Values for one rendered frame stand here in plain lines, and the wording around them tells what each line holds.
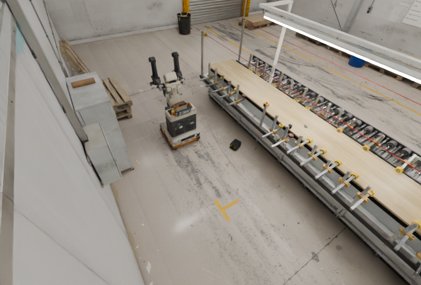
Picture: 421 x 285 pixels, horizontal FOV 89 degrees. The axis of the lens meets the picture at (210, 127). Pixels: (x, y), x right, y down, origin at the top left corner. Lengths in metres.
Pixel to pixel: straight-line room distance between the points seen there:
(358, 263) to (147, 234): 2.97
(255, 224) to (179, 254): 1.20
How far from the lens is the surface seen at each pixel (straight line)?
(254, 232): 3.64
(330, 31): 3.17
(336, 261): 3.91
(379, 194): 3.59
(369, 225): 3.52
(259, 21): 10.73
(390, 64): 2.91
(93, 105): 3.21
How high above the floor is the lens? 3.32
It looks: 43 degrees down
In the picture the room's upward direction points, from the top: 3 degrees clockwise
